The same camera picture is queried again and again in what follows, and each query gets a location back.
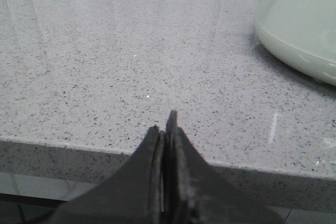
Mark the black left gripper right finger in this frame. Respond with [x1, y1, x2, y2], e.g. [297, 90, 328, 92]
[163, 111, 284, 223]

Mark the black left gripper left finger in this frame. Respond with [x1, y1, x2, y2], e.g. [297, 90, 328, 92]
[50, 126, 163, 223]

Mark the pale green electric cooking pot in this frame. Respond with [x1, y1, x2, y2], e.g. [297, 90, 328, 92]
[255, 0, 335, 85]

